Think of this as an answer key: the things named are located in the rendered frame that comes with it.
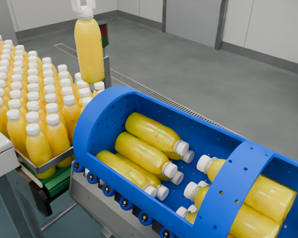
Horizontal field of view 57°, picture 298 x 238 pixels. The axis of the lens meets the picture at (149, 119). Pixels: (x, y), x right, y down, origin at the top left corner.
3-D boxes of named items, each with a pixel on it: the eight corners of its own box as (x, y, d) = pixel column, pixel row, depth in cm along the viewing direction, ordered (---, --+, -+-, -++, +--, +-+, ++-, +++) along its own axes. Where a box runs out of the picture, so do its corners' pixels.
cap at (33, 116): (40, 119, 92) (39, 114, 91) (29, 123, 90) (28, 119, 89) (36, 114, 95) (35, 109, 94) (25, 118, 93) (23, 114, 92)
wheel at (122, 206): (133, 199, 77) (137, 199, 79) (122, 191, 80) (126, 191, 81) (127, 214, 78) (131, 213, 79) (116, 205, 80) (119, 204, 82)
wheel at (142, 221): (153, 215, 73) (157, 214, 75) (141, 205, 76) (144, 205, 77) (146, 229, 74) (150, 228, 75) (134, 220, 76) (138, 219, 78)
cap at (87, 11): (75, 17, 70) (74, 9, 69) (80, 12, 73) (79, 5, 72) (90, 18, 69) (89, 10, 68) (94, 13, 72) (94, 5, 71)
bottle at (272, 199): (280, 225, 57) (203, 181, 67) (294, 194, 58) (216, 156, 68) (279, 223, 52) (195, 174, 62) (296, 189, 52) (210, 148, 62)
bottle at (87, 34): (77, 82, 80) (66, 17, 68) (85, 71, 85) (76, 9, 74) (101, 84, 79) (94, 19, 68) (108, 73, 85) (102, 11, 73)
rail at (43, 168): (40, 174, 90) (39, 167, 88) (39, 173, 90) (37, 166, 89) (127, 120, 115) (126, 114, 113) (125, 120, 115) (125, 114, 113)
